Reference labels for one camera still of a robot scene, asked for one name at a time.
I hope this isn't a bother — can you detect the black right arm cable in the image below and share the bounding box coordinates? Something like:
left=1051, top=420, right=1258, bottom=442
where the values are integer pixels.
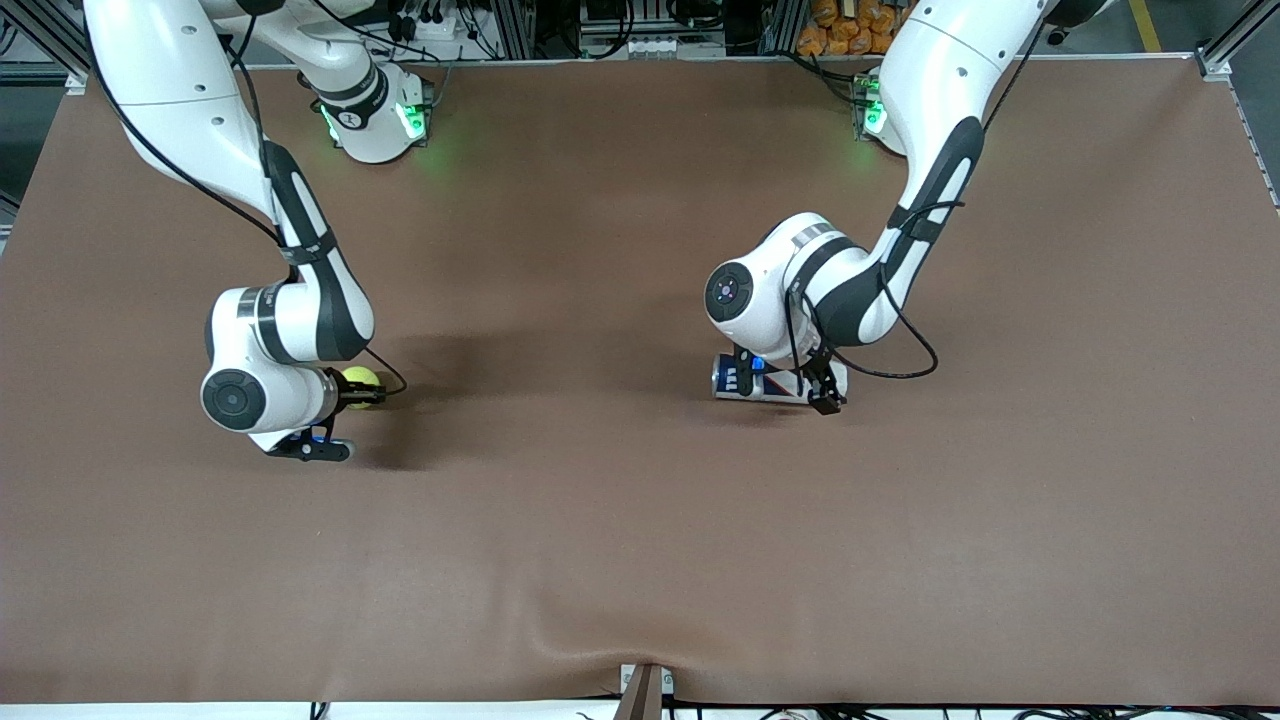
left=83, top=0, right=408, bottom=398

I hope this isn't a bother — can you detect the white power strip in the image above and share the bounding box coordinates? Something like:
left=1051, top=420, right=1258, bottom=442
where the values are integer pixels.
left=385, top=8, right=481, bottom=46

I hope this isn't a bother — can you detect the smooth table cover mat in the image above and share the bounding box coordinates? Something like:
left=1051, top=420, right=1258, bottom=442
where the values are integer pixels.
left=0, top=57, right=1280, bottom=706

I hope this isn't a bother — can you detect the white blue tennis ball can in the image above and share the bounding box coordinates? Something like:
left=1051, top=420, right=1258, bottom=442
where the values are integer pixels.
left=711, top=352, right=849, bottom=405

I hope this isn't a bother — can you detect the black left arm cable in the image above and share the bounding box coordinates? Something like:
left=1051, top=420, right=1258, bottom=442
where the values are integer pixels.
left=785, top=0, right=1051, bottom=381

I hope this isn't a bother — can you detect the orange mesh bag pile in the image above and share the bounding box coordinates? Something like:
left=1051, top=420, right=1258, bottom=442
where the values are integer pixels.
left=797, top=0, right=901, bottom=58

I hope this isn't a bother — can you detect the aluminium frame upright profile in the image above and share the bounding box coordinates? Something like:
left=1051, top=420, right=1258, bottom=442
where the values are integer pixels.
left=765, top=0, right=806, bottom=56
left=495, top=0, right=536, bottom=59

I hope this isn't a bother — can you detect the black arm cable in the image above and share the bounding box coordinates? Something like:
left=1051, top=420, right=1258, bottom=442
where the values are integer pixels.
left=83, top=0, right=408, bottom=398
left=785, top=0, right=1051, bottom=381

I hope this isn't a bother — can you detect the black electronics box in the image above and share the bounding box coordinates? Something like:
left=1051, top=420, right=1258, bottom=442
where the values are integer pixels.
left=580, top=0, right=701, bottom=36

